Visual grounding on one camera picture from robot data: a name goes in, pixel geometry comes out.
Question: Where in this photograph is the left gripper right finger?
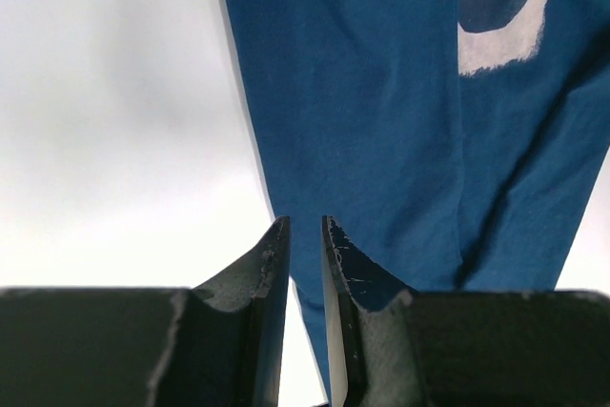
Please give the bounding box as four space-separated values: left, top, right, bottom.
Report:
321 216 609 406

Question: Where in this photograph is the navy blue t shirt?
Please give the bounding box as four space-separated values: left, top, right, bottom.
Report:
225 0 609 402

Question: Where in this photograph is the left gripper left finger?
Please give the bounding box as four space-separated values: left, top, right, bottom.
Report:
1 217 291 406

